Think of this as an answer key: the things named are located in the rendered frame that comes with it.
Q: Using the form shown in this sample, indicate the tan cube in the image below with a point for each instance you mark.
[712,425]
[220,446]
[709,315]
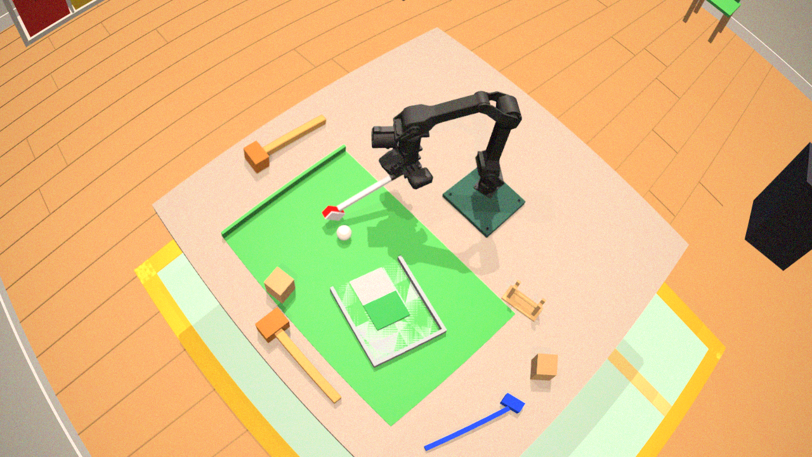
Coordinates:
[280,285]
[543,367]

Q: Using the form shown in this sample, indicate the white golf ball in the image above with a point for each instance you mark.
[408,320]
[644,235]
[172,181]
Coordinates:
[344,232]

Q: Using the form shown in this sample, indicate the blue putter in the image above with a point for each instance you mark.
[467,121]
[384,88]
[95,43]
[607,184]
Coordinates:
[509,402]

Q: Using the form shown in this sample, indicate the green putting mat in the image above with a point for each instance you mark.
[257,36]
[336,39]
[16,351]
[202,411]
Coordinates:
[291,233]

